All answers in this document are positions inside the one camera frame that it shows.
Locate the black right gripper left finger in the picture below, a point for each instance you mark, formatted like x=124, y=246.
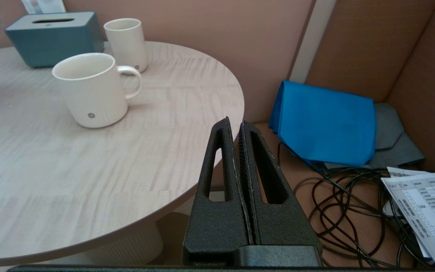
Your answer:
x=213, y=226

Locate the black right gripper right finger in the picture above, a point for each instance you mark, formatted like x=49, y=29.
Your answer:
x=285, y=226

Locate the blue folded cloth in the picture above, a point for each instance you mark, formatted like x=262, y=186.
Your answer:
x=325, y=122

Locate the grey folded cloth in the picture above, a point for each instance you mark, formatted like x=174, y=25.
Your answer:
x=395, y=145

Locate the printed paper sheet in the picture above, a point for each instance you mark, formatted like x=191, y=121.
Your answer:
x=429, y=215

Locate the white ribbed mug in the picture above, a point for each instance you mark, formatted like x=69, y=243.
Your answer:
x=93, y=100

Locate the brown upholstered sofa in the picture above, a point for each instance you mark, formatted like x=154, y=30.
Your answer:
x=368, y=45

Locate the blue-grey tissue box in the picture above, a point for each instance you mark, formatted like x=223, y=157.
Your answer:
x=57, y=43

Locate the white ribbed table pedestal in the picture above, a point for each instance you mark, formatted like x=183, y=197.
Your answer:
x=130, y=243

